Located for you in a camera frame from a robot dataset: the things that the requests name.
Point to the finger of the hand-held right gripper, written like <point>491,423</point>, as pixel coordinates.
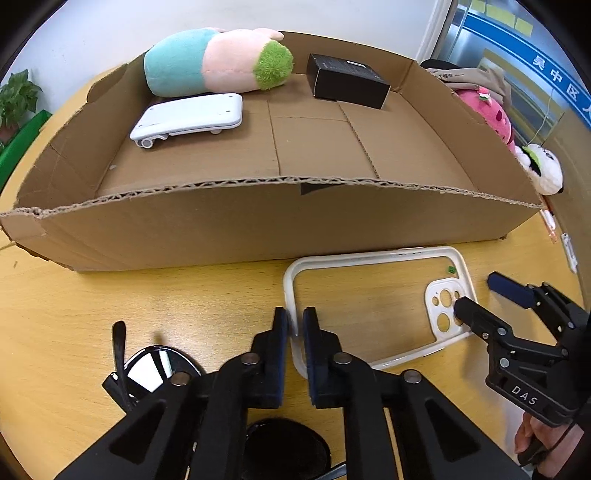
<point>508,288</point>
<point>485,323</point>

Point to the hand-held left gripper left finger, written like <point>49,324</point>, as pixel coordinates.
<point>278,364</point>

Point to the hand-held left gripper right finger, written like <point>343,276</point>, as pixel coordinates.
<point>310,360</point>

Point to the white phone case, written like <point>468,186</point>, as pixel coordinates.
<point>455,288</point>

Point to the brown cardboard box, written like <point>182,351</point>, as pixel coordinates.
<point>231,221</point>

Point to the black cardboard product box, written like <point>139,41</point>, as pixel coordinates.
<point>346,83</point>

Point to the white plastic handheld device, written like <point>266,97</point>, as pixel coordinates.
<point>189,113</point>

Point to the pink pig plush toy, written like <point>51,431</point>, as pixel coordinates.
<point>221,60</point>

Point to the person's right forearm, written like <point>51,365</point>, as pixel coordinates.
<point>575,457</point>

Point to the person's right hand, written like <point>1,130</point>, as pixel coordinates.
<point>531,431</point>

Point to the small white plastic clip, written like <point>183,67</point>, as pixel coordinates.
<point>570,251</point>

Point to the clear orange-tipped pen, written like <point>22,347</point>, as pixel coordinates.
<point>549,224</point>

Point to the brown cardboard sheet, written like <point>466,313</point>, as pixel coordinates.
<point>577,194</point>

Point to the white and black plush toy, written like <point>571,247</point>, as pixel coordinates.
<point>545,170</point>

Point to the black sunglasses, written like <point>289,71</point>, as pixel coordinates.
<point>152,369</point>

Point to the beige printed cloth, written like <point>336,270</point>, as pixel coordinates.
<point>485,76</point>

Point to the large potted green plant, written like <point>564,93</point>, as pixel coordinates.
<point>18,97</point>

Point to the blue wall sign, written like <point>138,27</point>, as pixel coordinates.
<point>554,64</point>

